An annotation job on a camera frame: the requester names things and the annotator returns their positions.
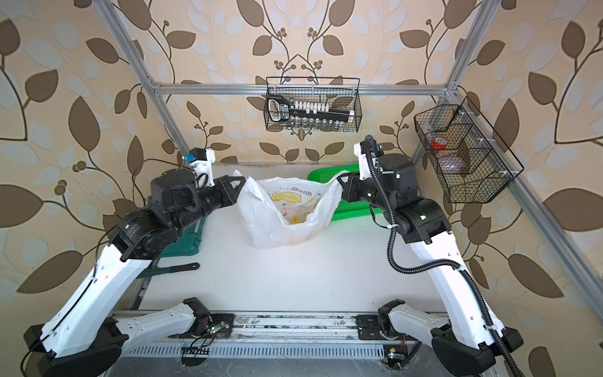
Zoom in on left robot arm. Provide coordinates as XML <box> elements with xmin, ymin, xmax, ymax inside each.
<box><xmin>24</xmin><ymin>169</ymin><xmax>245</xmax><ymax>376</ymax></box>

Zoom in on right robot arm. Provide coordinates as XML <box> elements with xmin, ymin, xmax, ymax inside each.
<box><xmin>338</xmin><ymin>152</ymin><xmax>523</xmax><ymax>376</ymax></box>

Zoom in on wire basket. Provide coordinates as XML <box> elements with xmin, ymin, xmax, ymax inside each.
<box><xmin>414</xmin><ymin>97</ymin><xmax>524</xmax><ymax>204</ymax></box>
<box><xmin>264</xmin><ymin>75</ymin><xmax>363</xmax><ymax>133</ymax></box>

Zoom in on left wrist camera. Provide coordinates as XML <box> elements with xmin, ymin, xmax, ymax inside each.
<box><xmin>185</xmin><ymin>148</ymin><xmax>216</xmax><ymax>186</ymax></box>

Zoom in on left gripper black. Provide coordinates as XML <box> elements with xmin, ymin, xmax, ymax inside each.
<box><xmin>168</xmin><ymin>173</ymin><xmax>245</xmax><ymax>233</ymax></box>

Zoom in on black tool on table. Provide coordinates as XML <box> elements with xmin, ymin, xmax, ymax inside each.
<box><xmin>138</xmin><ymin>262</ymin><xmax>200</xmax><ymax>278</ymax></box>

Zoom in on red tape roll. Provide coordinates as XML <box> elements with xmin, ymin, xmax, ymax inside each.
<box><xmin>431</xmin><ymin>137</ymin><xmax>448</xmax><ymax>151</ymax></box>

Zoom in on back wire basket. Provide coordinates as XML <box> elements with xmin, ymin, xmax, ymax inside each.
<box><xmin>264</xmin><ymin>75</ymin><xmax>363</xmax><ymax>133</ymax></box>

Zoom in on green plastic basket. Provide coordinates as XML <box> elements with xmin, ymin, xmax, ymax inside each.
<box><xmin>307</xmin><ymin>163</ymin><xmax>387</xmax><ymax>223</ymax></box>

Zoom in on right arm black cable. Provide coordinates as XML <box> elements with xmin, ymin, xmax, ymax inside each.
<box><xmin>361</xmin><ymin>136</ymin><xmax>521</xmax><ymax>377</ymax></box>

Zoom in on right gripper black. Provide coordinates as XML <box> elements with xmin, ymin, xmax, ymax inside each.
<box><xmin>338</xmin><ymin>170</ymin><xmax>397</xmax><ymax>215</ymax></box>

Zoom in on right wire basket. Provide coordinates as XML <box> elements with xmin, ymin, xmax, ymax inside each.
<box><xmin>414</xmin><ymin>97</ymin><xmax>524</xmax><ymax>204</ymax></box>

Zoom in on black white tool set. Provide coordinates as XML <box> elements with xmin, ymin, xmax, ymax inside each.
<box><xmin>265</xmin><ymin>95</ymin><xmax>356</xmax><ymax>123</ymax></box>

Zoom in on printed white plastic bag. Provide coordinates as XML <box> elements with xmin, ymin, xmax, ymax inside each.
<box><xmin>237</xmin><ymin>177</ymin><xmax>342</xmax><ymax>249</ymax></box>

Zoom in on green tool case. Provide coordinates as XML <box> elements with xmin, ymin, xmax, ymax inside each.
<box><xmin>160</xmin><ymin>219</ymin><xmax>205</xmax><ymax>259</ymax></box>

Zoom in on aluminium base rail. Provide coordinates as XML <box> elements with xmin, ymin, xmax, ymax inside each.
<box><xmin>100</xmin><ymin>310</ymin><xmax>491</xmax><ymax>344</ymax></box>

